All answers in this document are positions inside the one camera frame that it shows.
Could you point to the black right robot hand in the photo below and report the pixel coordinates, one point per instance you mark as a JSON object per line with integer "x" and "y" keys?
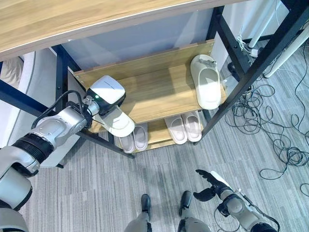
{"x": 216, "y": 184}

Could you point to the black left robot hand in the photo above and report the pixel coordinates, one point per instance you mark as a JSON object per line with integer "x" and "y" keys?
{"x": 108, "y": 90}

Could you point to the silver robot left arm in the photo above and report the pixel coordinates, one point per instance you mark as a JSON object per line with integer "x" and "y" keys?
{"x": 55, "y": 125}

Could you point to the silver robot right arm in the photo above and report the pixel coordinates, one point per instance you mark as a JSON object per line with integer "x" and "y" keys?
{"x": 241, "y": 212}

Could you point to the wooden rack shelf with screws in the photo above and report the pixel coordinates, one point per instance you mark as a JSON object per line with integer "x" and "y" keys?
{"x": 159, "y": 91}

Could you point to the low wooden rack shelf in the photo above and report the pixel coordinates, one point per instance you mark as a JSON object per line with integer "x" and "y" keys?
{"x": 157, "y": 131}

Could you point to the large wooden rack shelf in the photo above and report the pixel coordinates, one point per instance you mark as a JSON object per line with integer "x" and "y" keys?
{"x": 72, "y": 21}

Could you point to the robot right leg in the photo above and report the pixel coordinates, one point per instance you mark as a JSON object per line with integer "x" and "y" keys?
{"x": 189, "y": 217}

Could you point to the pale pink slipper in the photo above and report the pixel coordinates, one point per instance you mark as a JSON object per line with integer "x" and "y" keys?
{"x": 140, "y": 137}
{"x": 127, "y": 142}

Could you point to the beige slipper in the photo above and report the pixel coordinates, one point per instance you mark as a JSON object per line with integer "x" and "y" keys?
{"x": 193, "y": 125}
{"x": 176, "y": 129}

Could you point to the white sofa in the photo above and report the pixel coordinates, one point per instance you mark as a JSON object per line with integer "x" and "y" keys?
{"x": 29, "y": 96}

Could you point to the white slipper with charm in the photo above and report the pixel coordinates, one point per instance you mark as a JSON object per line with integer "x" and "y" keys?
{"x": 207, "y": 84}

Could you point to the beige cushion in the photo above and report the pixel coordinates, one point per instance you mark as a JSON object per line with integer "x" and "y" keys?
{"x": 9, "y": 70}

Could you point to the black floor foot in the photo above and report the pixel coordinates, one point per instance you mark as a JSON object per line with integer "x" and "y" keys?
{"x": 232, "y": 68}

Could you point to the white slanted table leg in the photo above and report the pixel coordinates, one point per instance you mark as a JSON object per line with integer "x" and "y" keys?
{"x": 281, "y": 55}

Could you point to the white round table leg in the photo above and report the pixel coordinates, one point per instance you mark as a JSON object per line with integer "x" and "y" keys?
{"x": 262, "y": 21}

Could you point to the black metal rack frame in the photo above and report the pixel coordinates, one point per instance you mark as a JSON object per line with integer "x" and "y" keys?
{"x": 243, "y": 72}

